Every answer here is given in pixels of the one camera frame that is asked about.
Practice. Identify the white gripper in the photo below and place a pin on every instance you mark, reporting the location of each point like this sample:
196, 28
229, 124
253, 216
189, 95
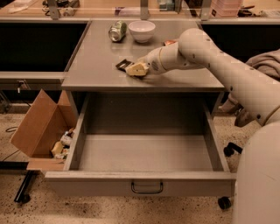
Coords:
152, 63

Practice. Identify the dark chocolate rxbar wrapper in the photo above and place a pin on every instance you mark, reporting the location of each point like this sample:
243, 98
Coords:
123, 64

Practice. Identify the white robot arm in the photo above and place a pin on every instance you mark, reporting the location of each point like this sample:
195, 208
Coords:
257, 185

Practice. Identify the grey open top drawer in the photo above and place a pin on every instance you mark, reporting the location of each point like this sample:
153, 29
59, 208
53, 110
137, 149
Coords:
132, 137

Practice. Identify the white ceramic bowl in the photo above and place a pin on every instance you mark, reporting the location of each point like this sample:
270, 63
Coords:
142, 31

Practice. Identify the crushed orange soda can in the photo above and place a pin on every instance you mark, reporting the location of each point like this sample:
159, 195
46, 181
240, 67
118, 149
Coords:
169, 42

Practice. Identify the crushed green soda can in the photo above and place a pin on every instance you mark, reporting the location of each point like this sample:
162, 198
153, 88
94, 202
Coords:
117, 31

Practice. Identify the pink plastic container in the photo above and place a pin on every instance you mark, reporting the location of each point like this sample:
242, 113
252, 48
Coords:
225, 8

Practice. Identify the brown cardboard box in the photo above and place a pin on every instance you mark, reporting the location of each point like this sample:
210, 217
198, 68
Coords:
43, 126

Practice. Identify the trash items in box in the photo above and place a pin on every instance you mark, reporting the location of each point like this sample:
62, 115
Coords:
61, 149

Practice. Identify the grey-brown cloth on chair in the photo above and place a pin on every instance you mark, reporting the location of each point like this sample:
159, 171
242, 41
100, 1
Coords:
267, 63

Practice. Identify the black office chair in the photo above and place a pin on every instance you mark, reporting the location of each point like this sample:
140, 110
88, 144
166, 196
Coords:
231, 148

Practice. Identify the black metal table leg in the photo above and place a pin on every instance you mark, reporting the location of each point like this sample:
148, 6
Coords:
22, 195

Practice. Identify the black drawer handle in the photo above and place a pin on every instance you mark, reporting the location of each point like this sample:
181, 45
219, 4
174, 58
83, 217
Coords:
147, 188

